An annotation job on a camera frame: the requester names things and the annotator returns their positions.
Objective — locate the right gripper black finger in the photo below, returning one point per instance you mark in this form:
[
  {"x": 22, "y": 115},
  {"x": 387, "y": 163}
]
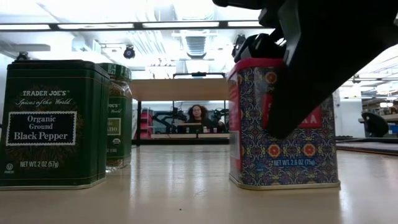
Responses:
[
  {"x": 326, "y": 62},
  {"x": 261, "y": 46}
]

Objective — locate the red-lidded patterned paprika tin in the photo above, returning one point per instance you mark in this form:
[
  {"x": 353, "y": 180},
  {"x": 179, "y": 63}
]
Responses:
[{"x": 289, "y": 168}]

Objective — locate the green-lidded oregano glass jar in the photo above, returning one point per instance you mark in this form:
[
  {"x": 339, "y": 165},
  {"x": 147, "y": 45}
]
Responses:
[{"x": 119, "y": 118}]

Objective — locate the grey ceiling air vent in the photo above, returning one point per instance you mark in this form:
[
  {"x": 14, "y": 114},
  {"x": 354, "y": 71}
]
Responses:
[{"x": 196, "y": 46}]

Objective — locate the person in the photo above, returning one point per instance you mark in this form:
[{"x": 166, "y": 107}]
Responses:
[{"x": 196, "y": 113}]

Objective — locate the neighbour rig wooden table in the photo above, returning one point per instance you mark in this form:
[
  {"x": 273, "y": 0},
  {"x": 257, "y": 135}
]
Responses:
[{"x": 174, "y": 136}]

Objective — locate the black ceiling spotlight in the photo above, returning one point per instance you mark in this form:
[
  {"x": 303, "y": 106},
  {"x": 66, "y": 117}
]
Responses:
[
  {"x": 22, "y": 56},
  {"x": 129, "y": 53}
]

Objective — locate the red tool cabinet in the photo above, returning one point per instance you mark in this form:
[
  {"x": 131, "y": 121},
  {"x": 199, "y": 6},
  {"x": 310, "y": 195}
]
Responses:
[{"x": 146, "y": 124}]

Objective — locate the Trader Joe's black pepper tin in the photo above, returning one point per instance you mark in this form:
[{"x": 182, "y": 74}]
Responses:
[{"x": 49, "y": 124}]

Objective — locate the black gantry with camera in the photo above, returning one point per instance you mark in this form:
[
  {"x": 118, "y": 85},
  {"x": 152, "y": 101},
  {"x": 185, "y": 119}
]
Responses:
[{"x": 199, "y": 74}]

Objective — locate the black aluminium table frame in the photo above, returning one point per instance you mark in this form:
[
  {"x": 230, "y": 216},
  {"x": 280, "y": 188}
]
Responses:
[{"x": 180, "y": 142}]

